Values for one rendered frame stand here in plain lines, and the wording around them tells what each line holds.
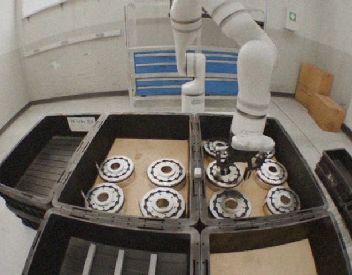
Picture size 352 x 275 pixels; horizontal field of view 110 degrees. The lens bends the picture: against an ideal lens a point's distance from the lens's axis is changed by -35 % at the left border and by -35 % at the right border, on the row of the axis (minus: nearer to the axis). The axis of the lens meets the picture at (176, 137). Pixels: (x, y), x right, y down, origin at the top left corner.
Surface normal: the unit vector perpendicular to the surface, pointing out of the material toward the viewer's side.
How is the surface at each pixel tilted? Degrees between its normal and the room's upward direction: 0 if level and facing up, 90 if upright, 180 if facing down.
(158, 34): 90
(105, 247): 0
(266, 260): 0
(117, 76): 90
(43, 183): 0
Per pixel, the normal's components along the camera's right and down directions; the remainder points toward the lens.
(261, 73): -0.41, 0.72
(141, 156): 0.00, -0.82
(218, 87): 0.04, 0.57
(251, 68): -0.60, 0.65
